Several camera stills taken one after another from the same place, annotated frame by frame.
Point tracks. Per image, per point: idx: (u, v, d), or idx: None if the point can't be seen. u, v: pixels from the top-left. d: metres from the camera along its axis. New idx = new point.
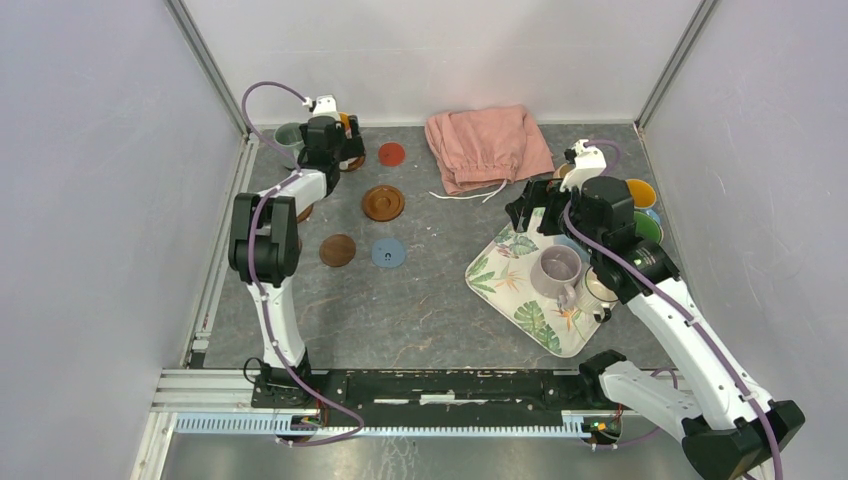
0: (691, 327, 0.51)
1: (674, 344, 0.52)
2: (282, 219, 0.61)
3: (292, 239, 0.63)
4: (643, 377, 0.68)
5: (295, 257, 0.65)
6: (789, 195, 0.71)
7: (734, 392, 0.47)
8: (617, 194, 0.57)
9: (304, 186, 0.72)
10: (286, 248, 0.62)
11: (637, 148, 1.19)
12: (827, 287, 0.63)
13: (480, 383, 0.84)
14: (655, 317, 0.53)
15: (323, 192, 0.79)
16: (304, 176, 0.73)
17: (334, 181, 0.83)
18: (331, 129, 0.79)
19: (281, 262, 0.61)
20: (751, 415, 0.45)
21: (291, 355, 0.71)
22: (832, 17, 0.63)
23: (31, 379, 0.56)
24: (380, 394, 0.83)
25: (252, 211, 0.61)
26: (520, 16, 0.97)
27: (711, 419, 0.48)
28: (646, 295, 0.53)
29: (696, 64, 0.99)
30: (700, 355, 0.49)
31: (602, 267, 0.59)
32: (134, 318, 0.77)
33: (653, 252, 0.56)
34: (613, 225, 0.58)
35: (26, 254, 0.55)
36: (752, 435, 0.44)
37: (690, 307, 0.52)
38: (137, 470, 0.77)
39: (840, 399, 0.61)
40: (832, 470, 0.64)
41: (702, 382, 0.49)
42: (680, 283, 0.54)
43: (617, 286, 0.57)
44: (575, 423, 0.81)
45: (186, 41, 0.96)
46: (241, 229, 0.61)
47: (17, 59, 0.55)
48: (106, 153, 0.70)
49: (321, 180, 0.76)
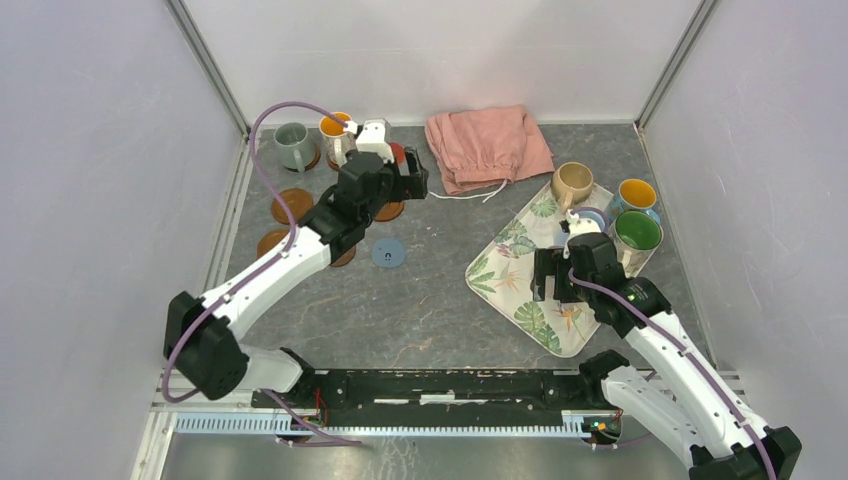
0: (685, 358, 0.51)
1: (669, 375, 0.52)
2: (205, 353, 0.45)
3: (227, 366, 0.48)
4: (650, 389, 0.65)
5: (234, 376, 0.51)
6: (789, 194, 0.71)
7: (729, 418, 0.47)
8: (598, 239, 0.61)
9: (280, 282, 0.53)
10: (209, 380, 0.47)
11: (637, 148, 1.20)
12: (825, 287, 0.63)
13: (480, 382, 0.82)
14: (651, 349, 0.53)
15: (327, 259, 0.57)
16: (289, 258, 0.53)
17: (351, 244, 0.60)
18: (372, 177, 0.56)
19: (203, 389, 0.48)
20: (748, 441, 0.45)
21: (280, 386, 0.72)
22: (830, 16, 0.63)
23: (34, 378, 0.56)
24: (380, 394, 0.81)
25: (186, 323, 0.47)
26: (519, 16, 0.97)
27: (712, 448, 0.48)
28: (640, 328, 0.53)
29: (695, 64, 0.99)
30: (695, 384, 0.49)
31: (597, 305, 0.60)
32: (134, 318, 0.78)
33: (646, 288, 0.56)
34: (599, 266, 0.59)
35: (27, 254, 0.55)
36: (750, 461, 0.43)
37: (683, 338, 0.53)
38: (137, 470, 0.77)
39: (838, 401, 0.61)
40: (831, 469, 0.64)
41: (699, 411, 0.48)
42: (673, 316, 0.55)
43: (614, 322, 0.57)
44: (575, 423, 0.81)
45: (186, 41, 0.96)
46: (171, 335, 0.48)
47: (18, 61, 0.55)
48: (107, 153, 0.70)
49: (321, 254, 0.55)
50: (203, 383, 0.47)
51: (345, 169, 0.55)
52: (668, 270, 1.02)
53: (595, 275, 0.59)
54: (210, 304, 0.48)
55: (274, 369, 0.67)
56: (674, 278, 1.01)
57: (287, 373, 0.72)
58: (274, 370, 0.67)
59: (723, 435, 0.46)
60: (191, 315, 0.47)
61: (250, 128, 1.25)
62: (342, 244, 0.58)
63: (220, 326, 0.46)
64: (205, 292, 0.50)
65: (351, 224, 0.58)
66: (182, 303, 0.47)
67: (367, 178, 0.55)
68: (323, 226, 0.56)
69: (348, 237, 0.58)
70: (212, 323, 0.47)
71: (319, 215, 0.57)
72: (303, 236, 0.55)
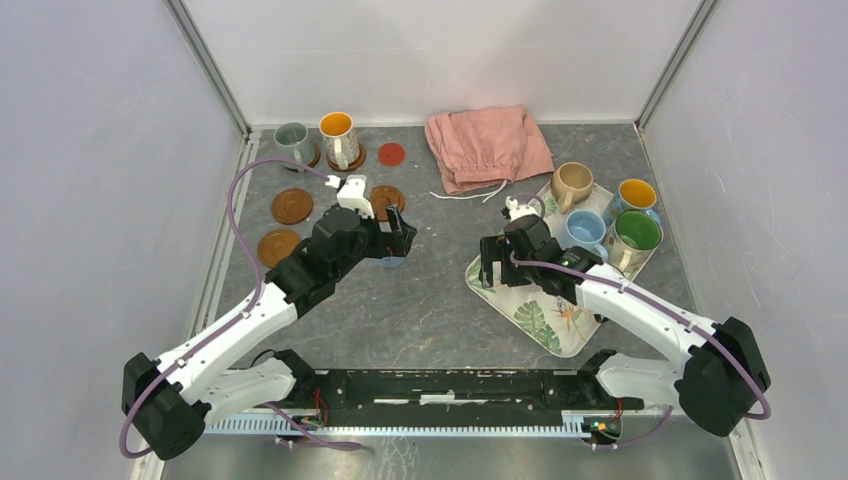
0: (625, 293, 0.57)
1: (620, 313, 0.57)
2: (156, 419, 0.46)
3: (181, 430, 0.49)
4: (635, 362, 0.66)
5: (192, 436, 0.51)
6: (789, 194, 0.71)
7: (679, 329, 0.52)
8: (529, 218, 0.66)
9: (244, 341, 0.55)
10: (161, 442, 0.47)
11: (637, 148, 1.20)
12: (827, 288, 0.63)
13: (480, 383, 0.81)
14: (596, 298, 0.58)
15: (293, 314, 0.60)
16: (250, 314, 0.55)
17: (318, 298, 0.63)
18: (346, 235, 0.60)
19: (156, 450, 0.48)
20: (701, 341, 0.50)
21: (276, 395, 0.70)
22: (830, 17, 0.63)
23: (34, 378, 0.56)
24: (380, 394, 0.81)
25: (141, 386, 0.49)
26: (520, 16, 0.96)
27: (677, 362, 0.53)
28: (580, 284, 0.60)
29: (695, 64, 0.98)
30: (642, 311, 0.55)
31: (542, 280, 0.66)
32: (134, 318, 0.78)
33: (579, 253, 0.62)
34: (536, 245, 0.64)
35: (26, 254, 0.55)
36: (708, 357, 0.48)
37: (619, 278, 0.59)
38: (137, 470, 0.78)
39: (840, 401, 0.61)
40: (828, 468, 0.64)
41: (654, 333, 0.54)
42: (606, 265, 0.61)
43: (560, 290, 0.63)
44: (575, 423, 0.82)
45: (185, 40, 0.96)
46: (128, 396, 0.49)
47: (18, 59, 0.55)
48: (106, 153, 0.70)
49: (287, 311, 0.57)
50: (156, 444, 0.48)
51: (319, 226, 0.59)
52: (668, 270, 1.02)
53: (534, 254, 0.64)
54: (165, 369, 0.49)
55: (254, 391, 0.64)
56: (674, 278, 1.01)
57: (274, 386, 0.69)
58: (253, 392, 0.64)
59: (679, 344, 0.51)
60: (147, 378, 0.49)
61: (250, 128, 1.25)
62: (310, 299, 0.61)
63: (173, 393, 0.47)
64: (163, 354, 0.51)
65: (320, 281, 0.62)
66: (138, 366, 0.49)
67: (340, 235, 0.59)
68: (293, 280, 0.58)
69: (317, 291, 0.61)
70: (166, 389, 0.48)
71: (290, 268, 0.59)
72: (267, 294, 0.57)
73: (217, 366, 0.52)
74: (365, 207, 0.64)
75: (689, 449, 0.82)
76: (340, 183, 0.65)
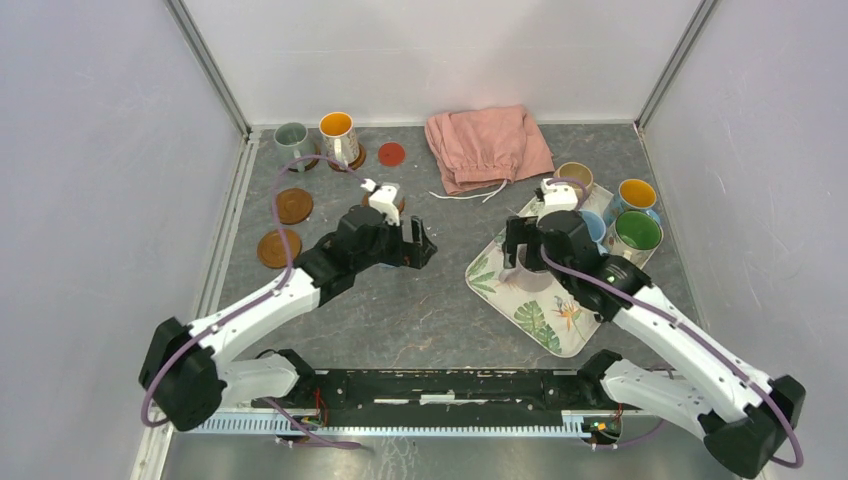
0: (678, 329, 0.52)
1: (666, 349, 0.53)
2: (183, 384, 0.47)
3: (202, 399, 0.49)
4: (647, 376, 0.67)
5: (207, 410, 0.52)
6: (789, 194, 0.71)
7: (735, 381, 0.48)
8: (570, 221, 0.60)
9: (269, 318, 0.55)
10: (181, 412, 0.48)
11: (637, 148, 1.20)
12: (827, 288, 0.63)
13: (480, 383, 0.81)
14: (642, 328, 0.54)
15: (315, 302, 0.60)
16: (279, 293, 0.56)
17: (340, 289, 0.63)
18: (370, 230, 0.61)
19: (174, 420, 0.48)
20: (757, 400, 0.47)
21: (279, 391, 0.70)
22: (830, 17, 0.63)
23: (34, 379, 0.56)
24: (380, 394, 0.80)
25: (168, 351, 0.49)
26: (520, 16, 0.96)
27: (722, 411, 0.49)
28: (626, 308, 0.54)
29: (695, 64, 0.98)
30: (695, 354, 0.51)
31: (577, 291, 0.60)
32: (135, 318, 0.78)
33: (624, 267, 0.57)
34: (577, 250, 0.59)
35: (26, 254, 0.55)
36: (765, 420, 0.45)
37: (671, 310, 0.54)
38: (137, 470, 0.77)
39: (840, 402, 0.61)
40: (828, 468, 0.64)
41: (703, 379, 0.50)
42: (655, 289, 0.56)
43: (598, 307, 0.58)
44: (575, 423, 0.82)
45: (185, 40, 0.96)
46: (153, 362, 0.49)
47: (18, 59, 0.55)
48: (107, 153, 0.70)
49: (312, 296, 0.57)
50: (174, 414, 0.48)
51: (345, 221, 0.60)
52: (668, 270, 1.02)
53: (573, 260, 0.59)
54: (196, 334, 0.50)
55: (259, 382, 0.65)
56: (674, 278, 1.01)
57: (279, 380, 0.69)
58: (260, 383, 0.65)
59: (734, 400, 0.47)
60: (176, 343, 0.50)
61: (250, 128, 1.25)
62: (332, 288, 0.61)
63: (203, 358, 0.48)
64: (194, 321, 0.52)
65: (344, 272, 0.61)
66: (170, 329, 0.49)
67: (365, 230, 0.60)
68: (316, 270, 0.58)
69: (338, 282, 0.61)
70: (197, 352, 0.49)
71: (313, 260, 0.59)
72: (295, 278, 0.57)
73: (245, 337, 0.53)
74: (392, 213, 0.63)
75: (689, 449, 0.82)
76: (374, 188, 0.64)
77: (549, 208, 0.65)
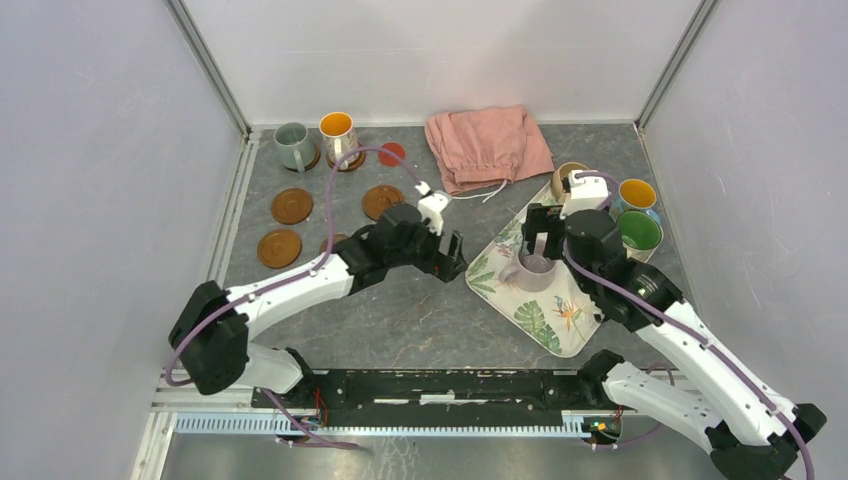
0: (708, 351, 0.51)
1: (693, 369, 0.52)
2: (214, 344, 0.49)
3: (228, 365, 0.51)
4: (649, 381, 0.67)
5: (230, 376, 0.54)
6: (789, 194, 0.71)
7: (761, 409, 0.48)
8: (603, 226, 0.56)
9: (301, 296, 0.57)
10: (206, 375, 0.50)
11: (637, 148, 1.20)
12: (828, 287, 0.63)
13: (480, 383, 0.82)
14: (672, 346, 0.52)
15: (346, 288, 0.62)
16: (315, 274, 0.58)
17: (372, 279, 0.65)
18: (409, 227, 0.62)
19: (199, 381, 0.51)
20: (781, 428, 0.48)
21: (279, 388, 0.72)
22: (831, 17, 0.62)
23: (33, 379, 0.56)
24: (380, 394, 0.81)
25: (206, 311, 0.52)
26: (520, 16, 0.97)
27: (740, 433, 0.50)
28: (657, 325, 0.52)
29: (695, 64, 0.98)
30: (724, 380, 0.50)
31: (601, 299, 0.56)
32: (135, 318, 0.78)
33: (654, 277, 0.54)
34: (607, 257, 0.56)
35: (26, 253, 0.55)
36: (787, 448, 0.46)
37: (701, 330, 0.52)
38: (136, 470, 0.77)
39: (840, 402, 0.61)
40: (830, 469, 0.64)
41: (729, 404, 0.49)
42: (685, 304, 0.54)
43: (625, 318, 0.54)
44: (575, 423, 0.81)
45: (185, 40, 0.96)
46: (190, 320, 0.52)
47: (18, 59, 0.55)
48: (106, 153, 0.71)
49: (344, 282, 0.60)
50: (200, 375, 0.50)
51: (386, 216, 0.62)
52: (668, 270, 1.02)
53: (602, 267, 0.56)
54: (234, 299, 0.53)
55: (269, 372, 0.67)
56: (674, 278, 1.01)
57: (284, 377, 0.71)
58: (269, 372, 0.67)
59: (759, 428, 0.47)
60: (213, 304, 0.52)
61: (250, 128, 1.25)
62: (364, 279, 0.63)
63: (237, 322, 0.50)
64: (234, 287, 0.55)
65: (378, 265, 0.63)
66: (212, 291, 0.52)
67: (403, 227, 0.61)
68: (351, 259, 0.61)
69: (371, 273, 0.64)
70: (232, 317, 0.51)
71: (350, 248, 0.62)
72: (332, 263, 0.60)
73: (277, 310, 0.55)
74: (437, 221, 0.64)
75: (690, 449, 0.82)
76: (428, 192, 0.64)
77: (578, 200, 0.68)
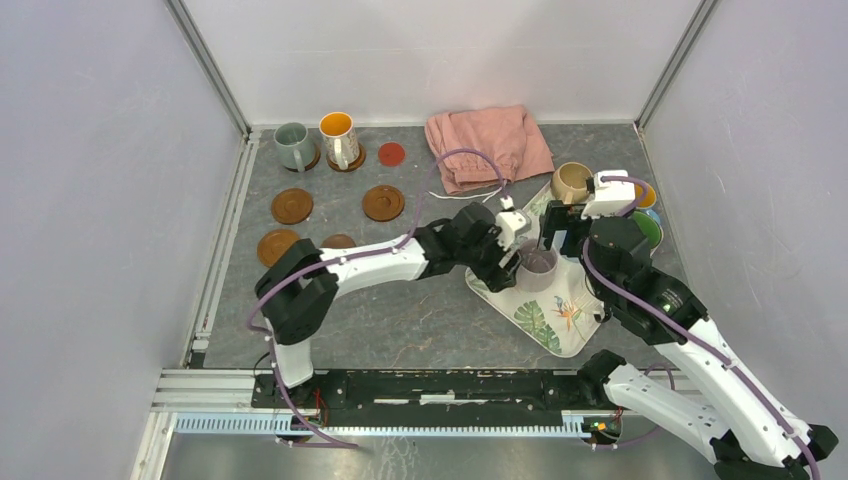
0: (729, 371, 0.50)
1: (712, 388, 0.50)
2: (307, 294, 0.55)
3: (310, 318, 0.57)
4: (652, 386, 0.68)
5: (305, 331, 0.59)
6: (788, 194, 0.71)
7: (778, 432, 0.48)
8: (632, 237, 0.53)
9: (382, 268, 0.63)
10: (290, 324, 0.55)
11: (637, 148, 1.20)
12: (827, 287, 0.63)
13: (480, 383, 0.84)
14: (693, 364, 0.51)
15: (417, 273, 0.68)
16: (396, 253, 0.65)
17: (440, 269, 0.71)
18: (485, 226, 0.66)
19: (282, 330, 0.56)
20: (796, 451, 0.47)
21: (290, 379, 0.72)
22: (831, 16, 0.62)
23: (33, 379, 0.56)
24: (380, 394, 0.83)
25: (301, 264, 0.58)
26: (520, 16, 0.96)
27: (751, 451, 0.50)
28: (681, 344, 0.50)
29: (696, 64, 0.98)
30: (743, 401, 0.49)
31: (622, 311, 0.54)
32: (135, 318, 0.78)
33: (679, 292, 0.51)
34: (633, 270, 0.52)
35: (26, 252, 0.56)
36: (802, 473, 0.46)
37: (724, 349, 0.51)
38: (137, 470, 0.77)
39: (840, 403, 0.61)
40: (832, 469, 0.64)
41: (746, 425, 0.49)
42: (710, 322, 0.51)
43: (646, 333, 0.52)
44: (575, 423, 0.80)
45: (185, 40, 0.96)
46: (281, 272, 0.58)
47: (17, 60, 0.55)
48: (106, 153, 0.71)
49: (417, 266, 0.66)
50: (284, 324, 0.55)
51: (466, 212, 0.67)
52: (668, 270, 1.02)
53: (627, 280, 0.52)
54: (326, 259, 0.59)
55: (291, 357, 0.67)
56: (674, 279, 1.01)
57: (298, 371, 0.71)
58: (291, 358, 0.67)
59: (776, 451, 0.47)
60: (306, 261, 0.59)
61: (250, 128, 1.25)
62: (434, 268, 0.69)
63: (329, 280, 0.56)
64: (325, 249, 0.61)
65: (449, 258, 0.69)
66: (308, 249, 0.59)
67: (480, 225, 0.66)
68: (426, 247, 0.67)
69: (440, 264, 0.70)
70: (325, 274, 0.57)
71: (426, 237, 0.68)
72: (411, 246, 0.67)
73: (360, 277, 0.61)
74: (509, 234, 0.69)
75: (690, 449, 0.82)
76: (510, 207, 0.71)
77: (598, 203, 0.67)
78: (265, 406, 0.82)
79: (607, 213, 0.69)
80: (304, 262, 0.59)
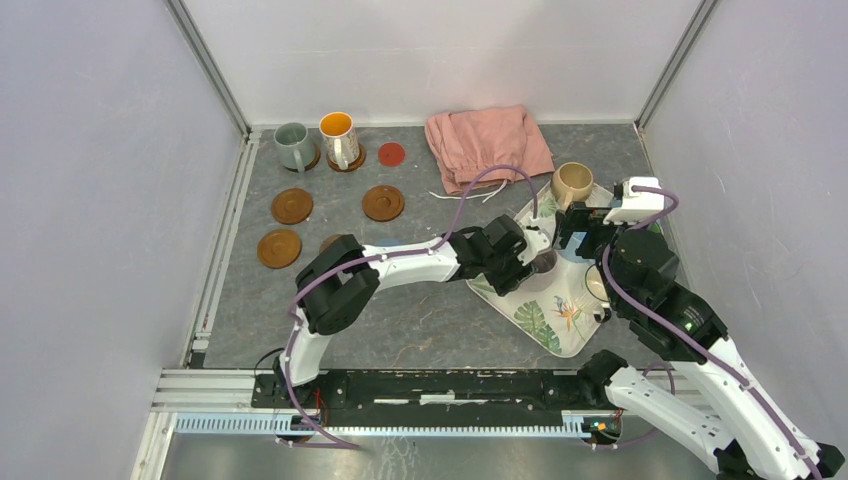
0: (747, 392, 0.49)
1: (728, 406, 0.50)
2: (347, 289, 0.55)
3: (348, 312, 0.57)
4: (654, 392, 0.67)
5: (343, 326, 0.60)
6: (788, 193, 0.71)
7: (789, 452, 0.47)
8: (662, 256, 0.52)
9: (419, 267, 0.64)
10: (327, 316, 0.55)
11: (637, 148, 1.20)
12: (827, 288, 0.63)
13: (480, 382, 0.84)
14: (711, 383, 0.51)
15: (449, 275, 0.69)
16: (433, 254, 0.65)
17: (469, 273, 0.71)
18: (515, 236, 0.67)
19: (321, 322, 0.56)
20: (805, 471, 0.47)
21: (299, 375, 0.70)
22: (831, 17, 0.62)
23: (32, 379, 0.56)
24: (380, 395, 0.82)
25: (342, 259, 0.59)
26: (520, 16, 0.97)
27: (759, 466, 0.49)
28: (700, 363, 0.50)
29: (696, 64, 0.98)
30: (757, 420, 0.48)
31: (642, 326, 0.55)
32: (135, 317, 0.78)
33: (702, 313, 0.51)
34: (657, 291, 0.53)
35: (25, 252, 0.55)
36: None
37: (742, 369, 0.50)
38: (137, 470, 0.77)
39: (840, 403, 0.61)
40: None
41: (758, 443, 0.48)
42: (731, 342, 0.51)
43: (664, 349, 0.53)
44: (575, 423, 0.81)
45: (185, 40, 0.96)
46: (322, 265, 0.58)
47: (16, 58, 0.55)
48: (106, 153, 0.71)
49: (449, 269, 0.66)
50: (322, 315, 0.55)
51: (499, 221, 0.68)
52: None
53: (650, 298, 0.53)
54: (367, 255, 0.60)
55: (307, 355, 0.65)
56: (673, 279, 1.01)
57: (306, 369, 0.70)
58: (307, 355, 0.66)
59: (786, 471, 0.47)
60: (348, 256, 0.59)
61: (250, 128, 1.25)
62: (464, 271, 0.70)
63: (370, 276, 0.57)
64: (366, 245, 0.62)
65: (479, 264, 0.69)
66: (352, 244, 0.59)
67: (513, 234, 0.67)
68: (458, 250, 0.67)
69: (471, 268, 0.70)
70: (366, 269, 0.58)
71: (458, 242, 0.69)
72: (446, 250, 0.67)
73: (395, 275, 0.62)
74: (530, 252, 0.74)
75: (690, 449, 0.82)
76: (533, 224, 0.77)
77: (625, 211, 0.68)
78: (265, 406, 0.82)
79: (630, 220, 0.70)
80: (346, 256, 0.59)
